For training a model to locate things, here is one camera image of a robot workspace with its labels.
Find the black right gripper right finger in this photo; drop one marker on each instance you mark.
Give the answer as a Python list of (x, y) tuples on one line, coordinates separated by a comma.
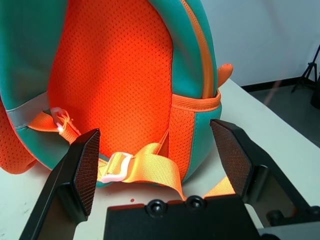
[(237, 155)]

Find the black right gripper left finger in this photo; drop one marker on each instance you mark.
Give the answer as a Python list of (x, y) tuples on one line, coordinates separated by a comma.
[(62, 187)]

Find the teal and orange backpack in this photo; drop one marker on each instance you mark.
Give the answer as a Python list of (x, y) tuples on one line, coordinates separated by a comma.
[(112, 75)]

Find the black tripod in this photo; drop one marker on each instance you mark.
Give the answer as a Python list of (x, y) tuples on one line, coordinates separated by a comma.
[(308, 72)]

